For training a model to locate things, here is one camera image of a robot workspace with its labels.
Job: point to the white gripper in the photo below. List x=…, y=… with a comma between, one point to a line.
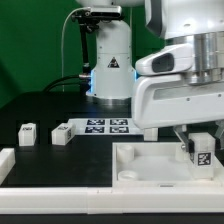
x=164, y=101

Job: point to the white square tabletop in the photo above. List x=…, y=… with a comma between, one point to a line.
x=154, y=164

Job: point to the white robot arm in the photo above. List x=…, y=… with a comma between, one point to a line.
x=196, y=22

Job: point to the black camera on stand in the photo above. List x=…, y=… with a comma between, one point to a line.
x=98, y=13

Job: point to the white obstacle left wall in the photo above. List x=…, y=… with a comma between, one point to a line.
x=7, y=161

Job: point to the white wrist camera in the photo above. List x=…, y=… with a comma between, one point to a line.
x=171, y=59

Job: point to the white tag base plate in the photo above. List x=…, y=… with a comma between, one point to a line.
x=104, y=126

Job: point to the white obstacle front wall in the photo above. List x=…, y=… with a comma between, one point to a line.
x=111, y=200

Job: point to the white obstacle wall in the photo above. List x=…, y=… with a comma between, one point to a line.
x=111, y=200
x=7, y=161

